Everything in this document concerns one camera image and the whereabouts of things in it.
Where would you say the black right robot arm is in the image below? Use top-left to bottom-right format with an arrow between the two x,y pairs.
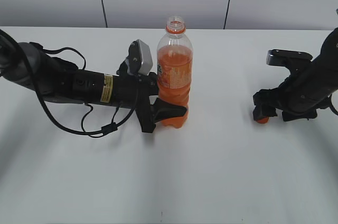
253,29 -> 337,124

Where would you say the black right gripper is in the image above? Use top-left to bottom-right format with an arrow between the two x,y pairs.
252,60 -> 333,122

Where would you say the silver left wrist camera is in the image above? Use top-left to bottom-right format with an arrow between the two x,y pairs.
125,39 -> 153,76

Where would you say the orange bottle cap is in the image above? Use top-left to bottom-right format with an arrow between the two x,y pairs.
256,117 -> 269,124

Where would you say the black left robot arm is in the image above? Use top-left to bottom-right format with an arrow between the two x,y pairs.
1,32 -> 187,133

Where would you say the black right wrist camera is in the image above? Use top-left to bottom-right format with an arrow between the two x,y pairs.
266,49 -> 313,67

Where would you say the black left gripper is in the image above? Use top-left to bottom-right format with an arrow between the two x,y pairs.
116,72 -> 187,133

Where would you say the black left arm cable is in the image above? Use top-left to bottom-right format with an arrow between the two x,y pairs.
0,31 -> 138,138

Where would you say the orange soda plastic bottle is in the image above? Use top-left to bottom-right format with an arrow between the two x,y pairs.
156,15 -> 194,129

